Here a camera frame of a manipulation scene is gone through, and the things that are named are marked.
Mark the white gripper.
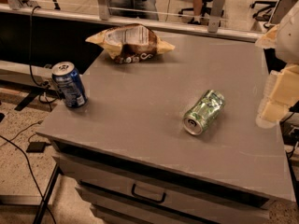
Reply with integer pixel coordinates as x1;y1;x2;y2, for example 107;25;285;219
255;25;299;129

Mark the green soda can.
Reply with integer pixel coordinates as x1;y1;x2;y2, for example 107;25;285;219
182;90;225;135

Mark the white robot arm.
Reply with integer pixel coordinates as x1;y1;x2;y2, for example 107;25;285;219
255;0;299;128

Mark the brown chip bag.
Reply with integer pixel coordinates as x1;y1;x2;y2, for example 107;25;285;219
86;23;175;63

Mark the blue soda can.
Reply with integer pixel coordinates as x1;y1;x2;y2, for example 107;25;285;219
52;62;87;108

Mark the black office chair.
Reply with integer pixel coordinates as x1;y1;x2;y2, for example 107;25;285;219
178;0;233;26

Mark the seated person in jeans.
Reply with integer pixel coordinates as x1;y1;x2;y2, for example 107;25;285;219
108;0;159;21

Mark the grey drawer cabinet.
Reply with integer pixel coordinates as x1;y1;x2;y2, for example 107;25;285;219
50;140;275;224

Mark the black power adapter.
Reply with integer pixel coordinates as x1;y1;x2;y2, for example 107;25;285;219
26;142;46;153

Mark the metal railing post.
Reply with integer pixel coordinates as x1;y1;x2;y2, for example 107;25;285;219
97;0;110;21

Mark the black drawer handle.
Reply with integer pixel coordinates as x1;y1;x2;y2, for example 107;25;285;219
131;183;166;204

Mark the black hanging cable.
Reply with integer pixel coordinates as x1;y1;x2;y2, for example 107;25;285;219
28;5;59;105

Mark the black floor cable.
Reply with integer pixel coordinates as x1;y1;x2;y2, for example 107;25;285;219
0;134;58;224

